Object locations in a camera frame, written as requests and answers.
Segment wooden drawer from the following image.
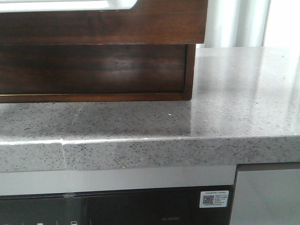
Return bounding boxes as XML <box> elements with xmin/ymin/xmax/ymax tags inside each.
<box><xmin>0</xmin><ymin>0</ymin><xmax>208</xmax><ymax>45</ymax></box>
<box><xmin>0</xmin><ymin>44</ymin><xmax>188</xmax><ymax>95</ymax></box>

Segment black built-in oven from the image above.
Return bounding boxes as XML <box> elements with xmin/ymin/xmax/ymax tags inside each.
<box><xmin>0</xmin><ymin>185</ymin><xmax>233</xmax><ymax>225</ymax></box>

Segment white curtain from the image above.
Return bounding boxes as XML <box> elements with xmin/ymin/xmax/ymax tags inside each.
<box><xmin>197</xmin><ymin>0</ymin><xmax>300</xmax><ymax>48</ymax></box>

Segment white tray in drawer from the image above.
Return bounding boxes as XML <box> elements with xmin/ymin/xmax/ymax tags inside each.
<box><xmin>0</xmin><ymin>0</ymin><xmax>137</xmax><ymax>13</ymax></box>

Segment grey cabinet door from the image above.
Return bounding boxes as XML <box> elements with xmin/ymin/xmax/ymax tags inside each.
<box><xmin>230</xmin><ymin>169</ymin><xmax>300</xmax><ymax>225</ymax></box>

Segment white QR code sticker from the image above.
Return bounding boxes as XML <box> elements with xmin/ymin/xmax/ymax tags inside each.
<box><xmin>199</xmin><ymin>190</ymin><xmax>229</xmax><ymax>208</ymax></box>

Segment dark wooden drawer cabinet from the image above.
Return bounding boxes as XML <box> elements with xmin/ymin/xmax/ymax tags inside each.
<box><xmin>0</xmin><ymin>43</ymin><xmax>196</xmax><ymax>103</ymax></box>

